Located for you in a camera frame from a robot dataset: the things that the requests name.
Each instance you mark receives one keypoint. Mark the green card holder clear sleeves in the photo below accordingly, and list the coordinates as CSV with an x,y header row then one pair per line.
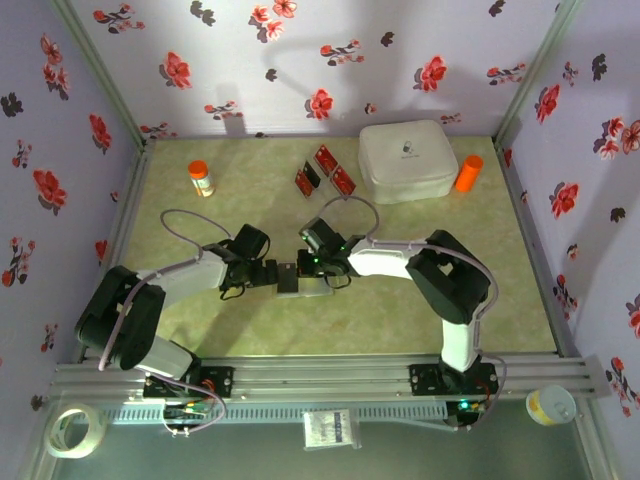
x,y
315,290

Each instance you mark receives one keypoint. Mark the black VIP card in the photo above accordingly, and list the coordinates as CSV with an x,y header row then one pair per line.
x,y
287,277
312,173

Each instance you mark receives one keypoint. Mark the red and black packets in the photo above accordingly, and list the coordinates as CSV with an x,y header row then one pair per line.
x,y
327,197

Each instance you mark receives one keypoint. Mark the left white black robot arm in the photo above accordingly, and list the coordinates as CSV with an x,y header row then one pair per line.
x,y
190,277

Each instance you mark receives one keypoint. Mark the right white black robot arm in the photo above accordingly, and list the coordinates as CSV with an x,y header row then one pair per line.
x,y
385,262

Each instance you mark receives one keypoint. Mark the red VIP card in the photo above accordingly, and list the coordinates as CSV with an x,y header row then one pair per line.
x,y
345,181
305,184
325,159

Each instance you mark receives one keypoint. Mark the orange-capped labelled supplement bottle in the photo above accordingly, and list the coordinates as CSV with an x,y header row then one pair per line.
x,y
201,177

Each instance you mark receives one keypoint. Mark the white medicine storage box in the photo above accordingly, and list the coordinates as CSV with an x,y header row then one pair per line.
x,y
407,160

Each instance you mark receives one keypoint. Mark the clear bag printed label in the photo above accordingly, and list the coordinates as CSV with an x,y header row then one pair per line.
x,y
330,430

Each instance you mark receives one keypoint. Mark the plain orange plastic bottle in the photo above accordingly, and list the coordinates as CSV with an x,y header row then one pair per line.
x,y
469,174

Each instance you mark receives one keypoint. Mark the clear packing tape roll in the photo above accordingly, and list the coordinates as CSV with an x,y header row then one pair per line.
x,y
52,440

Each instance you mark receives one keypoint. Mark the white jar yellow label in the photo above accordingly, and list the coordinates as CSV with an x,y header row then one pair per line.
x,y
550,405

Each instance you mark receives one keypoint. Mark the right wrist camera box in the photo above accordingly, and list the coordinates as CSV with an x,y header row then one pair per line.
x,y
322,235

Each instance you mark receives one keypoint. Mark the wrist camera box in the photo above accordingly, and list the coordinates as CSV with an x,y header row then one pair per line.
x,y
251,241
322,235

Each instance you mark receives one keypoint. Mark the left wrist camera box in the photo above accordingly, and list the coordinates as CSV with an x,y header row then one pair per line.
x,y
251,241

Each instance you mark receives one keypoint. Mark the long aluminium mounting rail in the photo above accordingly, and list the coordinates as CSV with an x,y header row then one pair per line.
x,y
320,375

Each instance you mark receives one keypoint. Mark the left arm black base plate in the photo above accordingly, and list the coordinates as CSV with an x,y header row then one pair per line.
x,y
220,382

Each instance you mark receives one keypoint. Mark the aluminium table side rail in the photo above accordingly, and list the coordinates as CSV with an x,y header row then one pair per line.
x,y
127,215
530,240

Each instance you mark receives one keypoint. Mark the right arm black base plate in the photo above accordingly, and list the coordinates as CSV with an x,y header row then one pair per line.
x,y
425,380

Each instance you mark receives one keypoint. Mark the aluminium frame post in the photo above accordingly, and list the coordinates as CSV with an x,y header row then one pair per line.
x,y
535,75
100,75

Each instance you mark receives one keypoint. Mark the aluminium lower frame bar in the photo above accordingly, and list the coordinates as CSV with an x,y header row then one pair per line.
x,y
595,450
35,450

